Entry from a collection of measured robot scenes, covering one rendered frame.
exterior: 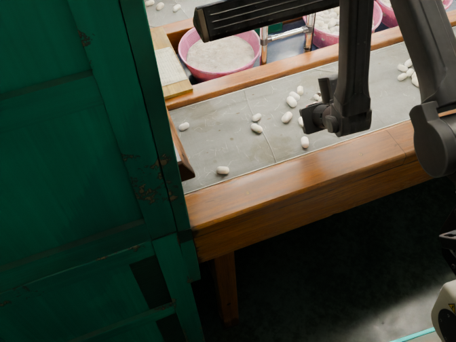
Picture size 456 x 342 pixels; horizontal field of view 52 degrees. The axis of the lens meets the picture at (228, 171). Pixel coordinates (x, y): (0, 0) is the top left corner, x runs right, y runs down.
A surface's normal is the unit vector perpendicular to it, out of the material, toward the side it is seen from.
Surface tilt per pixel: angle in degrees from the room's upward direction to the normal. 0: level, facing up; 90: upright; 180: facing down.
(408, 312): 0
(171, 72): 0
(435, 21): 28
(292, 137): 0
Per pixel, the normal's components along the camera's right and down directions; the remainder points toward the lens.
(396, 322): -0.04, -0.61
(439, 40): 0.04, -0.18
